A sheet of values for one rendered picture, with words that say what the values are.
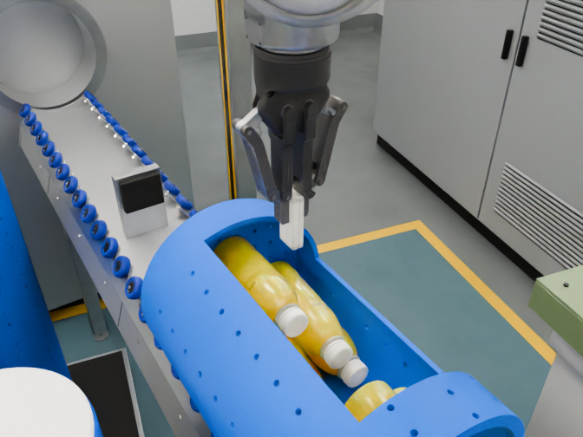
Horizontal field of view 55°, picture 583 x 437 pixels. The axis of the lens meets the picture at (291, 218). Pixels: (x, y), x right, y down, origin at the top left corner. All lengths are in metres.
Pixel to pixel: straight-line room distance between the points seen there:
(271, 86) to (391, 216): 2.51
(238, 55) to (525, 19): 1.42
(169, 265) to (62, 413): 0.24
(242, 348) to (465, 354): 1.76
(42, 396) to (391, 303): 1.82
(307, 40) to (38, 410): 0.61
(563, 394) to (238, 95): 0.96
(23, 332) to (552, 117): 1.99
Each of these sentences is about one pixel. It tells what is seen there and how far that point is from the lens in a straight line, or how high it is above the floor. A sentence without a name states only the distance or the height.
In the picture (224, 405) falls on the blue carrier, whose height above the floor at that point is 1.15.
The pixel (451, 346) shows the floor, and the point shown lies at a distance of 2.37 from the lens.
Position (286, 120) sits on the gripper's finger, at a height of 1.45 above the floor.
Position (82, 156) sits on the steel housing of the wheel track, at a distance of 1.70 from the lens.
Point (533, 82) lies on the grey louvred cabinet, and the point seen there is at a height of 0.85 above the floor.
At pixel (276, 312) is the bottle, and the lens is 0.76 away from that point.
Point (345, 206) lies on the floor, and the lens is 3.06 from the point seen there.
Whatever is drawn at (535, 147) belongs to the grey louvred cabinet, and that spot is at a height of 0.61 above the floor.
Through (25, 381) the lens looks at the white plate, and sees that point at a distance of 0.92.
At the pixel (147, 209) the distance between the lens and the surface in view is 1.30.
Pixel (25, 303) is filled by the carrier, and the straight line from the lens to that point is 1.63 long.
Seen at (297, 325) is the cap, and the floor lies 1.15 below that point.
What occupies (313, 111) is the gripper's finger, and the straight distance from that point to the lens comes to 0.58.
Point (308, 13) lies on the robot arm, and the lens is 0.32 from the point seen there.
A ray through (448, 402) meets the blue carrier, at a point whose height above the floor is 1.23.
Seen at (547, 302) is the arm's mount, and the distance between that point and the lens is 1.04.
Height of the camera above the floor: 1.69
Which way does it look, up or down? 35 degrees down
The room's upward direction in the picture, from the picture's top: straight up
